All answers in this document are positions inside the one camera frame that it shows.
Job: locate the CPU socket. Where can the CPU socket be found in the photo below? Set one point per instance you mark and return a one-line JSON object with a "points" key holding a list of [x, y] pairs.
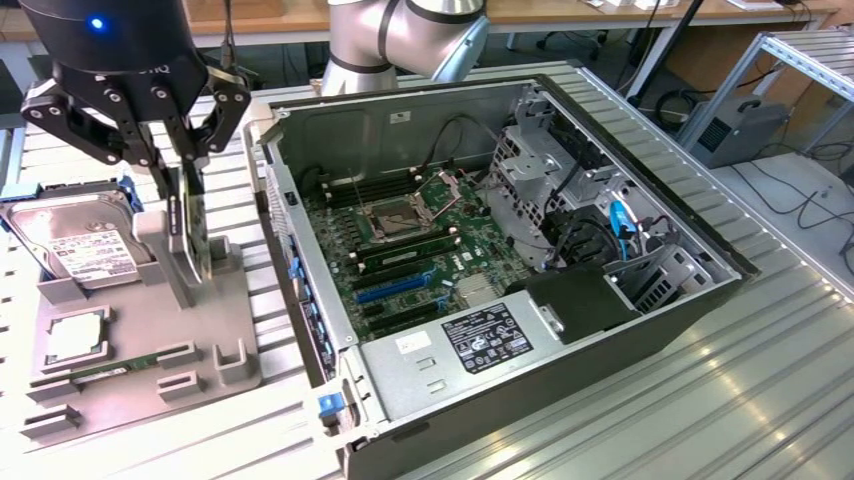
{"points": [[394, 220]]}

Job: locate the aluminium profile frame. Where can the aluminium profile frame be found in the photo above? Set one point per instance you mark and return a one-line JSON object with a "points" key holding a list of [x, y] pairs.
{"points": [[808, 62]]}

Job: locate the long black expansion slot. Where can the long black expansion slot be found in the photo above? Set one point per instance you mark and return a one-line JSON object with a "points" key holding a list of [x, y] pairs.
{"points": [[407, 320]]}

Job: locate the metal socket cover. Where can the metal socket cover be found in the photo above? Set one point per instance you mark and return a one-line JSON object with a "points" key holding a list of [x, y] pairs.
{"points": [[425, 205]]}

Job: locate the silver chipset heatsink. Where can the silver chipset heatsink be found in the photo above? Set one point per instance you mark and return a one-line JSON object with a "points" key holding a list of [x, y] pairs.
{"points": [[476, 291]]}

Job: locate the silver power supply unit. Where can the silver power supply unit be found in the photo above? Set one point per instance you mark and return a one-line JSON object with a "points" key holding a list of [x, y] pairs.
{"points": [[414, 380]]}

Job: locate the silver CPU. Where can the silver CPU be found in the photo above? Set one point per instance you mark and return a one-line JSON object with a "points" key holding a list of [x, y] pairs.
{"points": [[77, 339]]}

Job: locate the silver metal disk bay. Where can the silver metal disk bay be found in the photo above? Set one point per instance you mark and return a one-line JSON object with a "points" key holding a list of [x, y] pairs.
{"points": [[530, 167]]}

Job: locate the white boxes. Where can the white boxes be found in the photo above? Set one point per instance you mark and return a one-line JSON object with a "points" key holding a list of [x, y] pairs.
{"points": [[644, 4]]}

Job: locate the blue expansion slot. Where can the blue expansion slot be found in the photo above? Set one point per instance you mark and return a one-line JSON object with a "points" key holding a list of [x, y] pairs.
{"points": [[390, 291]]}

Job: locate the green motherboard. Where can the green motherboard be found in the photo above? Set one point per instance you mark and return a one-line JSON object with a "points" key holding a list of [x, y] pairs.
{"points": [[490, 262]]}

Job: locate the green RAM stick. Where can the green RAM stick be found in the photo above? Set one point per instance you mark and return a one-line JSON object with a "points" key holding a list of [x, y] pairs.
{"points": [[101, 374], [407, 258]]}

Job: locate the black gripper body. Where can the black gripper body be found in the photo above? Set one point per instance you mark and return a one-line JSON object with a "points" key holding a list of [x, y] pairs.
{"points": [[114, 45]]}

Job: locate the black plastic duct box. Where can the black plastic duct box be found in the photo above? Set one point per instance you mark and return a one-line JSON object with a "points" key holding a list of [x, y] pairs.
{"points": [[574, 305]]}

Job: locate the blue case latch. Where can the blue case latch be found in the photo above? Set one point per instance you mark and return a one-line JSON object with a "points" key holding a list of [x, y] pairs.
{"points": [[330, 406]]}

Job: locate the silver hard disk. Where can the silver hard disk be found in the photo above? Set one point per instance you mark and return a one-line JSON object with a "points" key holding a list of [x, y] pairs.
{"points": [[81, 235]]}

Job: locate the graphics card with fan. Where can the graphics card with fan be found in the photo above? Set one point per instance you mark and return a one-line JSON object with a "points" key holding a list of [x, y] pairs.
{"points": [[190, 240]]}

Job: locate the brown cardboard box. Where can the brown cardboard box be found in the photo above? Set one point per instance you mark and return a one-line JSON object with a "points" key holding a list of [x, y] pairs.
{"points": [[203, 7]]}

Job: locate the black open PC case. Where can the black open PC case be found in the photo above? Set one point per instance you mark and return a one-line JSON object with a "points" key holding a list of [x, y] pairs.
{"points": [[548, 395]]}

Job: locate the black slanted pole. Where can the black slanted pole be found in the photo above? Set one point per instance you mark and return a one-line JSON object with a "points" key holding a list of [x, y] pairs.
{"points": [[668, 47]]}

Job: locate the grey parts rack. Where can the grey parts rack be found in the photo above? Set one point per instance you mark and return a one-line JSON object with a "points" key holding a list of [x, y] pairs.
{"points": [[134, 330]]}

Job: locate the wooden top desk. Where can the wooden top desk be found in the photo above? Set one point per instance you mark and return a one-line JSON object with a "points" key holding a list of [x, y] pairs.
{"points": [[568, 15]]}

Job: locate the thin metal locking lever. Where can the thin metal locking lever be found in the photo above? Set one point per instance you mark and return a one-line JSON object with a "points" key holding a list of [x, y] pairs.
{"points": [[358, 190]]}

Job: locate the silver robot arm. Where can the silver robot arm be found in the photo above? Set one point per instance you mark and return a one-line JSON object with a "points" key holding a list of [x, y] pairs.
{"points": [[414, 30]]}

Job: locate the perforated metal disk bay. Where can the perforated metal disk bay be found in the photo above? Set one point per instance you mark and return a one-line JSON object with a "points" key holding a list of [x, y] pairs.
{"points": [[657, 290]]}

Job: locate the blue disk carrier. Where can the blue disk carrier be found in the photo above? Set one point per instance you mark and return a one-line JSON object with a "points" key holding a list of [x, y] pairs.
{"points": [[16, 192]]}

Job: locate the black office chair base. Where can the black office chair base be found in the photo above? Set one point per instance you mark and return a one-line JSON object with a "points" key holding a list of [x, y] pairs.
{"points": [[596, 37]]}

